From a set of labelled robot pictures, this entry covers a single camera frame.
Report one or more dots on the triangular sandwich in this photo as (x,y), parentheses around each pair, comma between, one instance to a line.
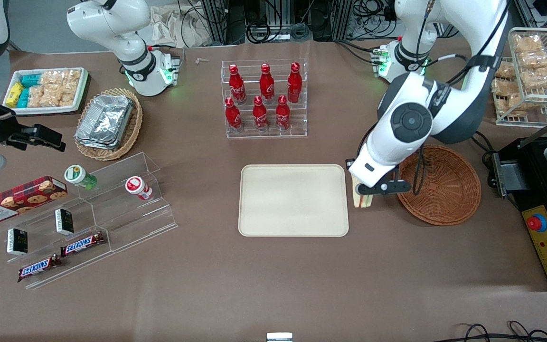
(363,200)

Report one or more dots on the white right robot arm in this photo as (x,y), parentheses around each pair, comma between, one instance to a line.
(112,23)

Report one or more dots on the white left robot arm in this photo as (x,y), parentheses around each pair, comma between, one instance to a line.
(411,118)

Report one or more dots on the white snack tray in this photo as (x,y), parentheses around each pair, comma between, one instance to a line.
(45,110)

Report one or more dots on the beige rectangular tray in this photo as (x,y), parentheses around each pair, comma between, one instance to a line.
(292,199)

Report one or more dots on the oval light wicker basket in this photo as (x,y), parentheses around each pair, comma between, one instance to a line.
(133,128)

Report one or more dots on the round brown wicker basket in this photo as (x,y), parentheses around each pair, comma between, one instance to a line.
(449,190)

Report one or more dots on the clear rice cracker bag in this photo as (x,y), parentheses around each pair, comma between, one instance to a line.
(41,96)
(71,83)
(52,78)

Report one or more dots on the teal snack packet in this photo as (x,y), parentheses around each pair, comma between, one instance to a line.
(23,98)
(31,80)

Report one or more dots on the green cap drink bottle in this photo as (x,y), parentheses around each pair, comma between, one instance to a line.
(78,175)

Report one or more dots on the yellow snack packet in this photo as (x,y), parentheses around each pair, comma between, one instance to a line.
(14,95)

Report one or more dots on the stack of foil trays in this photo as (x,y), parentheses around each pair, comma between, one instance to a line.
(105,121)

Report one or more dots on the clear acrylic bottle rack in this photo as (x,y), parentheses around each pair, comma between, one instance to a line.
(297,128)

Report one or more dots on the red tartan cookie box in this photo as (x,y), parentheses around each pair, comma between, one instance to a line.
(17,199)

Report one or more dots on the red cola bottle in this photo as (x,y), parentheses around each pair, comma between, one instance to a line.
(260,115)
(237,85)
(233,116)
(267,84)
(294,84)
(283,114)

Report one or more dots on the small black white box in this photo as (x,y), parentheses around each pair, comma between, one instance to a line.
(17,241)
(64,222)

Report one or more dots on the red cap drink bottle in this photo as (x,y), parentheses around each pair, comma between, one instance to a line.
(136,186)

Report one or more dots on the Snickers chocolate bar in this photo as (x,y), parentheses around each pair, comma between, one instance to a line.
(38,267)
(82,244)

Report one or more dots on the clear acrylic step display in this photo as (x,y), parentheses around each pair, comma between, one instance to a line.
(131,223)

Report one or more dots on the crumpled beige cloth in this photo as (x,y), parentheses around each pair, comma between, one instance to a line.
(174,28)

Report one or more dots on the fried snack bag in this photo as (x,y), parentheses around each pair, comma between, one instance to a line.
(503,87)
(505,70)
(537,59)
(542,77)
(528,43)
(516,104)

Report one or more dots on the small beige scrap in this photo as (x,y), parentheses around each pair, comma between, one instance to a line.
(202,61)

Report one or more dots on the black machine with yellow panel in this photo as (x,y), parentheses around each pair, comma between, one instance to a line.
(539,190)

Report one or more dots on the red emergency stop button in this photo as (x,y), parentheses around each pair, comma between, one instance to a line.
(537,223)

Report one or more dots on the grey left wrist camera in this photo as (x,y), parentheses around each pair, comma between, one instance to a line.
(387,187)

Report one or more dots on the grey metal bracket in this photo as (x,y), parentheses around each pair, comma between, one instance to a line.
(506,175)

